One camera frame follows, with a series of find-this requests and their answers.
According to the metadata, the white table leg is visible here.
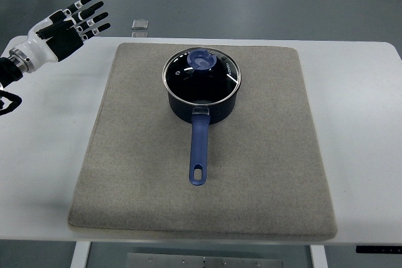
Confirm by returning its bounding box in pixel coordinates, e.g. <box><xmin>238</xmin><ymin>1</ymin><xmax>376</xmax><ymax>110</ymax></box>
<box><xmin>70</xmin><ymin>241</ymin><xmax>91</xmax><ymax>268</ymax></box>
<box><xmin>310</xmin><ymin>245</ymin><xmax>329</xmax><ymax>268</ymax></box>

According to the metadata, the white table leg right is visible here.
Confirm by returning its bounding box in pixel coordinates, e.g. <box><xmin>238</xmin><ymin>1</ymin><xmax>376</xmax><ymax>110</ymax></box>
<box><xmin>310</xmin><ymin>245</ymin><xmax>329</xmax><ymax>268</ymax></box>

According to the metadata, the white table leg left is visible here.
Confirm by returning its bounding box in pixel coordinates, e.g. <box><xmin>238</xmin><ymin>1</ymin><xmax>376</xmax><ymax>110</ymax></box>
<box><xmin>70</xmin><ymin>241</ymin><xmax>91</xmax><ymax>268</ymax></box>

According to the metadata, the glass pot lid blue knob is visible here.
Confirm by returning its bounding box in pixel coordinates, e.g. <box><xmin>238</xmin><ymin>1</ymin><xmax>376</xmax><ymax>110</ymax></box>
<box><xmin>163</xmin><ymin>47</ymin><xmax>241</xmax><ymax>104</ymax></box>

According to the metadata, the metal plate under table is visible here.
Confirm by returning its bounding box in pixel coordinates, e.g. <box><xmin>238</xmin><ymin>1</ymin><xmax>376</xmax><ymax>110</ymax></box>
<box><xmin>126</xmin><ymin>253</ymin><xmax>283</xmax><ymax>268</ymax></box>

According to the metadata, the black cable loop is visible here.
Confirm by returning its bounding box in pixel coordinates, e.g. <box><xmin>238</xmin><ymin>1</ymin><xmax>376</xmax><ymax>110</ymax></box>
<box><xmin>0</xmin><ymin>90</ymin><xmax>23</xmax><ymax>117</ymax></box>

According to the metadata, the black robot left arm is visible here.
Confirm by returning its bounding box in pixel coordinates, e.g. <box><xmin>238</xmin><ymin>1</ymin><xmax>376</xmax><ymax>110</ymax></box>
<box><xmin>0</xmin><ymin>57</ymin><xmax>23</xmax><ymax>88</ymax></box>

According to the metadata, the black table control panel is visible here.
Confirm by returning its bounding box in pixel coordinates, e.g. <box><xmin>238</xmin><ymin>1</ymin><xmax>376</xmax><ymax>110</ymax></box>
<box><xmin>356</xmin><ymin>245</ymin><xmax>402</xmax><ymax>254</ymax></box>

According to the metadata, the clear square floor marker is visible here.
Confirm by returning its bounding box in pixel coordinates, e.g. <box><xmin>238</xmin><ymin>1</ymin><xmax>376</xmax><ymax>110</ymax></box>
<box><xmin>131</xmin><ymin>19</ymin><xmax>149</xmax><ymax>29</ymax></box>

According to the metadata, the beige fabric mat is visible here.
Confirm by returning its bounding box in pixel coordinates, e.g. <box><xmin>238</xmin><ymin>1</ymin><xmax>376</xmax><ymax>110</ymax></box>
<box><xmin>68</xmin><ymin>43</ymin><xmax>337</xmax><ymax>241</ymax></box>

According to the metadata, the dark blue saucepan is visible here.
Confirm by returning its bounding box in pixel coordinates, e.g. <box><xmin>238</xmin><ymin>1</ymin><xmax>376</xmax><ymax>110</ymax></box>
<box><xmin>167</xmin><ymin>91</ymin><xmax>238</xmax><ymax>186</ymax></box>

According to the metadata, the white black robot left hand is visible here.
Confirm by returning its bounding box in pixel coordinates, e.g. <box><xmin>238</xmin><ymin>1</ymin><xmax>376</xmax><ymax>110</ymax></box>
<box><xmin>8</xmin><ymin>0</ymin><xmax>111</xmax><ymax>73</ymax></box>

